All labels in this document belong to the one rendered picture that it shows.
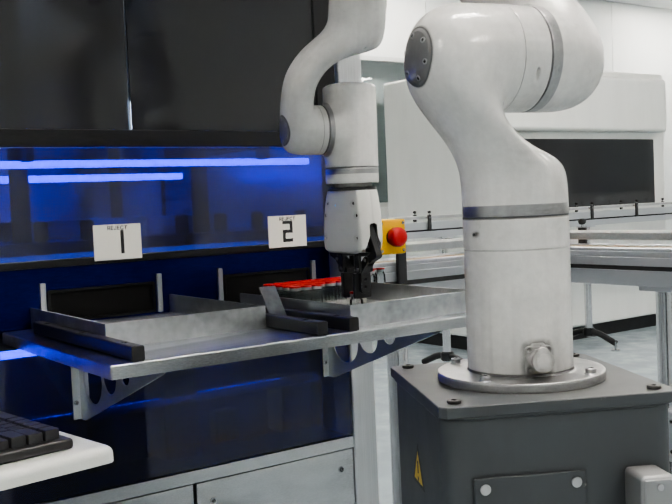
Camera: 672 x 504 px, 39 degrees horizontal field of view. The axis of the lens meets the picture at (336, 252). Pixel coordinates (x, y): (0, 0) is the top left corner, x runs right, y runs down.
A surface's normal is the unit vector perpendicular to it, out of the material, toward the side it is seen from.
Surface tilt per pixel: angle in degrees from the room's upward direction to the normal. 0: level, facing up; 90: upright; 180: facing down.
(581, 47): 86
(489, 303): 90
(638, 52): 90
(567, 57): 98
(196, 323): 90
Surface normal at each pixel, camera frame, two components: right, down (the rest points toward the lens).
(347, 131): 0.31, 0.07
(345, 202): -0.77, 0.00
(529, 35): 0.37, -0.22
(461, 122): -0.57, 0.68
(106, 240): 0.58, 0.02
